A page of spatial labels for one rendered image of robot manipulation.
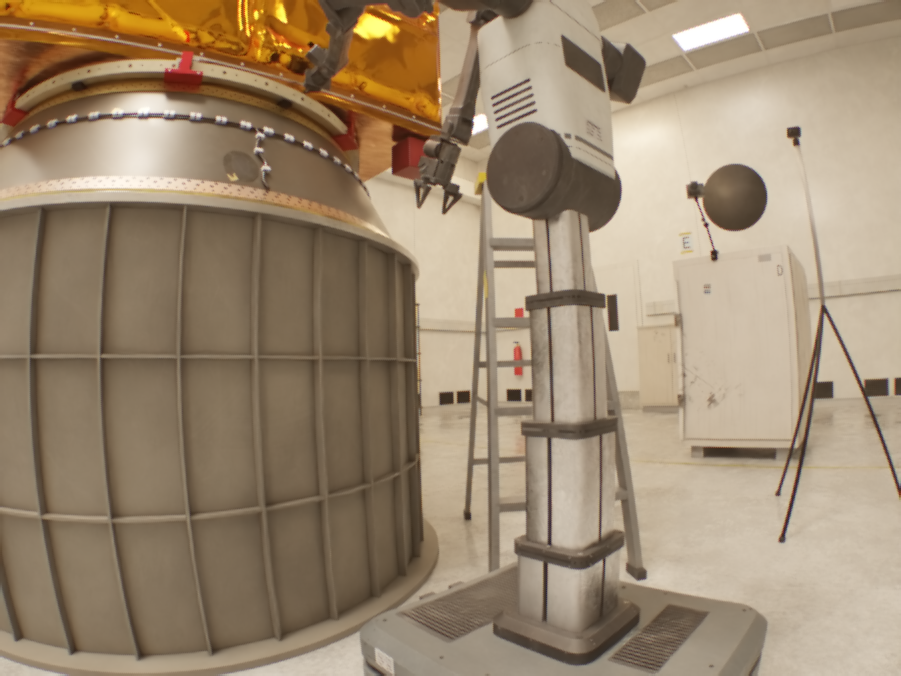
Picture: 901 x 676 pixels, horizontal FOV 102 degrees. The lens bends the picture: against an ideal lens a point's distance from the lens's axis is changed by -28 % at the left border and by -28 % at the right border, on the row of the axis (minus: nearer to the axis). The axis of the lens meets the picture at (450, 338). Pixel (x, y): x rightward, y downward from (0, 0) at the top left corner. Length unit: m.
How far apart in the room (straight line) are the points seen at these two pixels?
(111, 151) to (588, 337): 1.26
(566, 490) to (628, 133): 8.69
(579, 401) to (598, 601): 0.34
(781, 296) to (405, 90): 2.78
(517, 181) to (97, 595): 1.31
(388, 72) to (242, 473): 1.62
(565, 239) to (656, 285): 7.59
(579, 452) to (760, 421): 3.07
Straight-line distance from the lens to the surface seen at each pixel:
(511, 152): 0.85
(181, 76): 1.72
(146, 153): 1.46
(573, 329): 0.79
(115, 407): 1.26
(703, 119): 8.82
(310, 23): 2.10
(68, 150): 1.56
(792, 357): 3.73
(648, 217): 8.66
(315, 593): 1.48
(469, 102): 1.49
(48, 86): 1.95
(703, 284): 3.90
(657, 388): 7.72
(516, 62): 0.90
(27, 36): 1.86
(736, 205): 8.19
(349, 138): 2.06
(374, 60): 2.16
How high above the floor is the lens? 0.73
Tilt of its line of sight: 4 degrees up
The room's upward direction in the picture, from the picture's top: 2 degrees counter-clockwise
